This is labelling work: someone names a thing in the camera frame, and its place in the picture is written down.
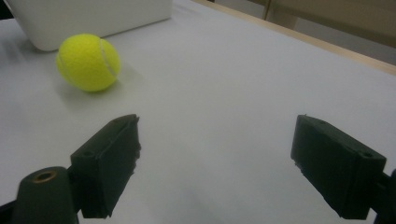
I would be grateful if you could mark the wooden table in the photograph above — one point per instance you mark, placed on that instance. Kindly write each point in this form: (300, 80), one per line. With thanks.
(342, 50)

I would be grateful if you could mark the yellow tennis ball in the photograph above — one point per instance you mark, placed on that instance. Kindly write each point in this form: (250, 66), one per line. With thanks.
(87, 62)

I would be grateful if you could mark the white rectangular tray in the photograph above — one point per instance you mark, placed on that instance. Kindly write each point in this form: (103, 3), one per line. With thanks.
(93, 15)

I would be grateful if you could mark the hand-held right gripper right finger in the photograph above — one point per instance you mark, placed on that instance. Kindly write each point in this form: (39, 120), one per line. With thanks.
(336, 168)

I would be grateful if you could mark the white board table cover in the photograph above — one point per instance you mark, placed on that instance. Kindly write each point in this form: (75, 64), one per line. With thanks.
(218, 77)

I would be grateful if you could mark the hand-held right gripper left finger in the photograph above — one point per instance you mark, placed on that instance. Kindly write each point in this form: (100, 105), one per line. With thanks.
(102, 165)

